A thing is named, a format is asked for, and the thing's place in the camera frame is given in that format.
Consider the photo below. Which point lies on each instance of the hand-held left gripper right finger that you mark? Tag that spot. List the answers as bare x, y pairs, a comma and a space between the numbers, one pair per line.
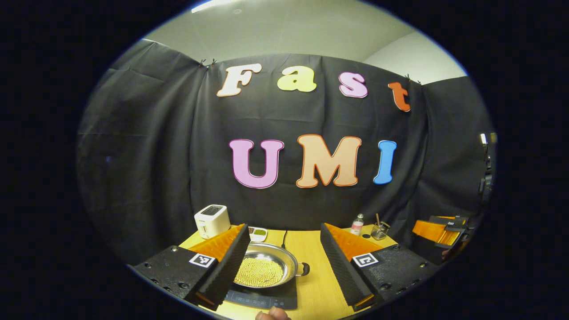
340, 264

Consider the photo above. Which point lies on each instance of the black induction cooktop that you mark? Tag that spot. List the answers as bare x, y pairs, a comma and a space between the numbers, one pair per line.
266, 298

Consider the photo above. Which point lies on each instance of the clear bottle with pink label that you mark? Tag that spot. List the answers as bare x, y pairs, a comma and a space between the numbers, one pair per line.
356, 226

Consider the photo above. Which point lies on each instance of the pile of soybeans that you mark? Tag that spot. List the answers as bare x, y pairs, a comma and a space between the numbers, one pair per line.
260, 272

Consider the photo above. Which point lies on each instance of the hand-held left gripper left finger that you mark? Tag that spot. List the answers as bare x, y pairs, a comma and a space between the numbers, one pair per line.
231, 262

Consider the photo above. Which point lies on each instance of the stainless steel pot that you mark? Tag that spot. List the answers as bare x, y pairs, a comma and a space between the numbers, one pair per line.
284, 258

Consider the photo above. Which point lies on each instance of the black equipment stand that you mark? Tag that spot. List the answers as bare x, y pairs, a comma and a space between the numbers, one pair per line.
487, 178

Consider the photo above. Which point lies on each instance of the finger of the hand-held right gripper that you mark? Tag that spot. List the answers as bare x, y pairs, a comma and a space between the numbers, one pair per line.
429, 230
455, 221

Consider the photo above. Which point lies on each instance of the small white dish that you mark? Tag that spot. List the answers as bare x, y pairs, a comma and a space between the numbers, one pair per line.
258, 233

